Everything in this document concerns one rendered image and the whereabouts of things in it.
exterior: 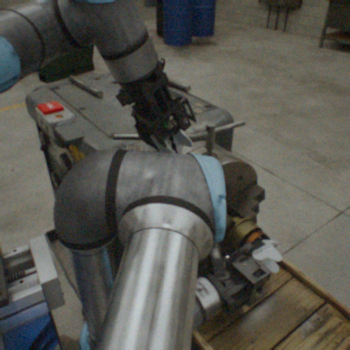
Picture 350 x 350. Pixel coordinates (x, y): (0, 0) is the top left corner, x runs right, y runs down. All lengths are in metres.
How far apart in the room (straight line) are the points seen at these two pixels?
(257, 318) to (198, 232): 0.58
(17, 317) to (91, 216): 0.39
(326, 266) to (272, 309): 1.44
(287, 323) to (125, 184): 0.65
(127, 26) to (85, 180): 0.20
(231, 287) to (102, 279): 0.27
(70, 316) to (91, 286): 1.47
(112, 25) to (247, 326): 0.74
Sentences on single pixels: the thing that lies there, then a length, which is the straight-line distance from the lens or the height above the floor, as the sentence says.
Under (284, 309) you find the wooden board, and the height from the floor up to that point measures 0.88.
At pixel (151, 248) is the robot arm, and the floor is 1.40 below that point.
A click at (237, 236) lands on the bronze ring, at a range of 0.80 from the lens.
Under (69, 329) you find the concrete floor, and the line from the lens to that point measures 2.01.
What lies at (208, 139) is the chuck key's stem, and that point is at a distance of 0.78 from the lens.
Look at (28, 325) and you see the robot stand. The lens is 0.80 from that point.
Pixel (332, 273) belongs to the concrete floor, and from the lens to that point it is 2.35.
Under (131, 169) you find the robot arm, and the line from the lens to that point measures 0.42.
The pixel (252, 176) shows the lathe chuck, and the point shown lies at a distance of 0.91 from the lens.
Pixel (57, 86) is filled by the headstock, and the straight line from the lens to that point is 1.27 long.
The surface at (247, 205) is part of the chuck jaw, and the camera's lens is 0.87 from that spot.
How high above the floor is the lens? 1.66
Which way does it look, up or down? 34 degrees down
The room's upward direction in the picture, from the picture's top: straight up
